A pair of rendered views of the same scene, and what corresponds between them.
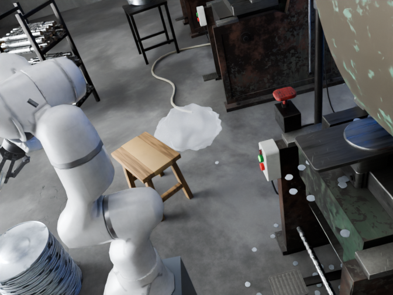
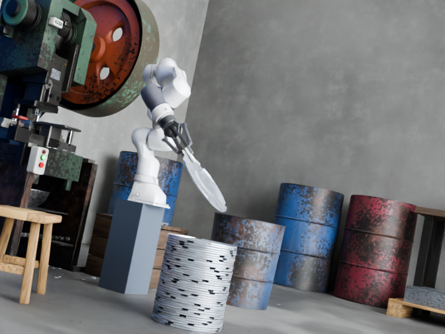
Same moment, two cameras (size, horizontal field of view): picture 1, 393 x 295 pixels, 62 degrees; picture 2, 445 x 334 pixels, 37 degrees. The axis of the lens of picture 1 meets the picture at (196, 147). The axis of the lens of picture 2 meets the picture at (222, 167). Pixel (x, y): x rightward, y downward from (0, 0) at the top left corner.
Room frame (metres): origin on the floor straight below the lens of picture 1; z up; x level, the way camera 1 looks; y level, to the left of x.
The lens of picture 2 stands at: (3.42, 2.16, 0.44)
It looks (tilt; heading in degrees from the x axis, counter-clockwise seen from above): 5 degrees up; 208
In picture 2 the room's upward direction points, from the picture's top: 11 degrees clockwise
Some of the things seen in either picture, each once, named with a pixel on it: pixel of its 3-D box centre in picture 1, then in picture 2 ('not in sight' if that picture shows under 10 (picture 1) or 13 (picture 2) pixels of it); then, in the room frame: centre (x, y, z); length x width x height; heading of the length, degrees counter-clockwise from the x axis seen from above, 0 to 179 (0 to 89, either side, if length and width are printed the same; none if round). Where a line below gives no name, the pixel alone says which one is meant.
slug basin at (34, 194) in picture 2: not in sight; (17, 195); (0.59, -0.56, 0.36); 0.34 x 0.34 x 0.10
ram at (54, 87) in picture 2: not in sight; (49, 78); (0.60, -0.51, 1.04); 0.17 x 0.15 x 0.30; 89
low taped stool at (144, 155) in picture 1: (153, 175); (15, 252); (1.40, 0.28, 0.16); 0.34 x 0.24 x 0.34; 30
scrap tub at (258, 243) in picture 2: not in sight; (242, 260); (-0.10, 0.56, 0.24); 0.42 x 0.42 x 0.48
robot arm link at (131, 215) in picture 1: (135, 230); (145, 151); (0.56, 0.21, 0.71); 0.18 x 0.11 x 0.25; 90
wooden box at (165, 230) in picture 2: not in sight; (137, 250); (0.15, 0.01, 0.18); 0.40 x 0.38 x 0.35; 89
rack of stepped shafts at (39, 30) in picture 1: (47, 67); not in sight; (2.74, 1.00, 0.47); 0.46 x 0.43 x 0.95; 69
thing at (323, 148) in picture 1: (350, 158); (54, 136); (0.60, -0.38, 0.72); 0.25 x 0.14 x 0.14; 89
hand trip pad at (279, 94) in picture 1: (285, 101); (18, 123); (0.93, -0.33, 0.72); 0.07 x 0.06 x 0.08; 89
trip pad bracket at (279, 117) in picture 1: (288, 129); (16, 144); (0.91, -0.33, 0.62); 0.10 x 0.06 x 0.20; 179
